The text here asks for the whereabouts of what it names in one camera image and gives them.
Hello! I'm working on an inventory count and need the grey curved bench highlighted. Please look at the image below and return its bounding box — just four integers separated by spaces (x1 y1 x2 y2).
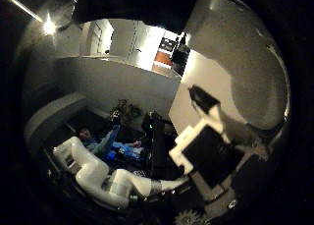
24 91 88 148

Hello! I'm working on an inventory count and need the bright ceiling light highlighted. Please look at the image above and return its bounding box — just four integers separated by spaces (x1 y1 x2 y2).
41 18 58 36

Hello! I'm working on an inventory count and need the black equipment stand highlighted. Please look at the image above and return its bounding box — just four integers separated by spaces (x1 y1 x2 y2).
141 111 169 179

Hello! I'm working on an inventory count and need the dark tangled equipment cluster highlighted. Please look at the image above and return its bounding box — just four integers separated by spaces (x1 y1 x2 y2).
108 98 145 129

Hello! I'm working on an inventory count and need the person in blue top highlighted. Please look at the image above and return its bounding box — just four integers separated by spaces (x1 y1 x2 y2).
78 124 145 162

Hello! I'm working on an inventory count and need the shelf unit with orange panels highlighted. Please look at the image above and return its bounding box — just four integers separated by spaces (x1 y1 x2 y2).
151 33 191 76

